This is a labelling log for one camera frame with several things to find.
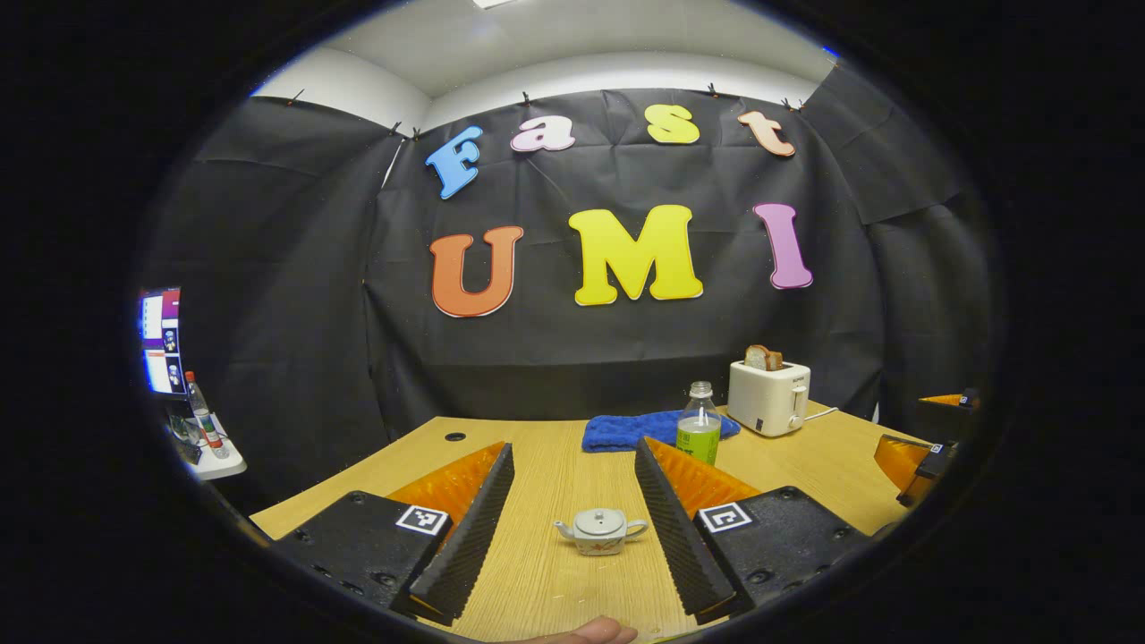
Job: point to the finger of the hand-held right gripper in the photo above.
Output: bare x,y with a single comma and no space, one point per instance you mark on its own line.
948,407
935,461

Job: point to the white side table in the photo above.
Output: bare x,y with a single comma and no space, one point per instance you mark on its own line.
224,465

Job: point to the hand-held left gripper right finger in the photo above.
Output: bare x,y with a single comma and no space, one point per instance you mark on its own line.
684,546

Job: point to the green label water bottle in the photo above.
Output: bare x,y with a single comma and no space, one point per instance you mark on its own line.
699,429

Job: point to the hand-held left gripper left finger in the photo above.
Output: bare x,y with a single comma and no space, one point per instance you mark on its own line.
465,546

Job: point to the bread slice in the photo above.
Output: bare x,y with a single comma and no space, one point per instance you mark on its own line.
762,358

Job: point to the computer monitor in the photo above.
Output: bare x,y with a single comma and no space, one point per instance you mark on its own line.
161,344

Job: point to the blue towel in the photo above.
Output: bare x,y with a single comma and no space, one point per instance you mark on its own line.
626,431

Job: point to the white toaster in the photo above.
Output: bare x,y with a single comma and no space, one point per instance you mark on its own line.
765,398

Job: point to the red cap plastic bottle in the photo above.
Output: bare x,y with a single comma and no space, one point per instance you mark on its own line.
204,416

